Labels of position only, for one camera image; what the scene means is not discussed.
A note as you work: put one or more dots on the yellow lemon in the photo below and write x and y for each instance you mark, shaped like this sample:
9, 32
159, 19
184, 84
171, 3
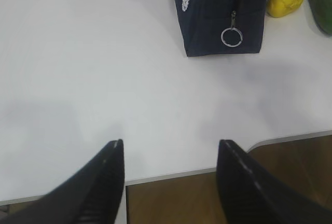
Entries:
281, 8

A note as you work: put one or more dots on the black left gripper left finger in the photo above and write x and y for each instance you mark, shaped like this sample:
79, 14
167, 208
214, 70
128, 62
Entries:
92, 195

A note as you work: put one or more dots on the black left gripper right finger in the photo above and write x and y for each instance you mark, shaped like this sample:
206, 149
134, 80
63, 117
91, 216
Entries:
250, 194

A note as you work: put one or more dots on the green cucumber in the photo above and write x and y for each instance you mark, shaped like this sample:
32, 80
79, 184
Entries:
320, 3

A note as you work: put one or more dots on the navy blue insulated bag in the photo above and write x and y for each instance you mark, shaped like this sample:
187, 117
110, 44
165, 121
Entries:
221, 26

